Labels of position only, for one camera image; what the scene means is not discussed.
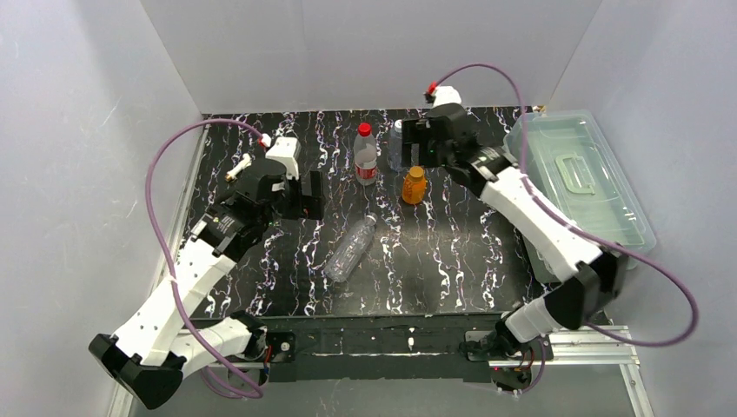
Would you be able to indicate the orange bottle cap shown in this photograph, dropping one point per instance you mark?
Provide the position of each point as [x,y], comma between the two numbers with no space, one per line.
[416,172]

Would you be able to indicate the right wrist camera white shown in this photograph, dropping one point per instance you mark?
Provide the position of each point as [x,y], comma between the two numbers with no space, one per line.
[442,95]

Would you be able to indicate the orange juice bottle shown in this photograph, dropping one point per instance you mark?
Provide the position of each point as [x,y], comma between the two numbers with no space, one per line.
[413,191]

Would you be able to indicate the clear plastic bottle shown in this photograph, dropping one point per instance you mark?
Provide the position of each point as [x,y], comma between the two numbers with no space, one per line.
[351,249]

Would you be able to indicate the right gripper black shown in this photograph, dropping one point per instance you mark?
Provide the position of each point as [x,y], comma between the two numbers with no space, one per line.
[426,137]

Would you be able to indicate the red bottle cap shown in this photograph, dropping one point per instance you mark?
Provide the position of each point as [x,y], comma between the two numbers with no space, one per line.
[364,129]

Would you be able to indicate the white pipe fitting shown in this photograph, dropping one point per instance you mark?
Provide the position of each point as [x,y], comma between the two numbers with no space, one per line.
[244,163]

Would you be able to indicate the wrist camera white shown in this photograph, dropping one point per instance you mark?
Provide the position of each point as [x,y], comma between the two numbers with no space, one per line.
[442,95]
[286,150]

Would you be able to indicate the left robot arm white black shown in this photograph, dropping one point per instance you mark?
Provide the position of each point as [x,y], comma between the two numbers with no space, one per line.
[158,347]

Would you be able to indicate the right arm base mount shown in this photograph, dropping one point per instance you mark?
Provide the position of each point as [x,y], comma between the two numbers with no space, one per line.
[515,370]

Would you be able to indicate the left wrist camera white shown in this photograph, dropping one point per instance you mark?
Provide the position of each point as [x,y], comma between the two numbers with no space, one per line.
[286,150]

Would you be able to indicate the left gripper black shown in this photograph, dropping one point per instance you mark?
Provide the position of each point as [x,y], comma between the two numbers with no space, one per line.
[297,195]

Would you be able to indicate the clear plastic storage box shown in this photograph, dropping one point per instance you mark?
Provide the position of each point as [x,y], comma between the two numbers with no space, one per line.
[570,162]

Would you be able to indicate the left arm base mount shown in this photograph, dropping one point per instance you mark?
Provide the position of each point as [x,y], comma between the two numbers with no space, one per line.
[276,348]

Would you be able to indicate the clear blue-tinted bottle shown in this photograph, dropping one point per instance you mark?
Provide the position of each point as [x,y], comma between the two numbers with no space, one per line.
[395,149]

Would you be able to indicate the red label water bottle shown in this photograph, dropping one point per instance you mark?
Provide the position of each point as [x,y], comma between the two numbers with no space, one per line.
[365,155]

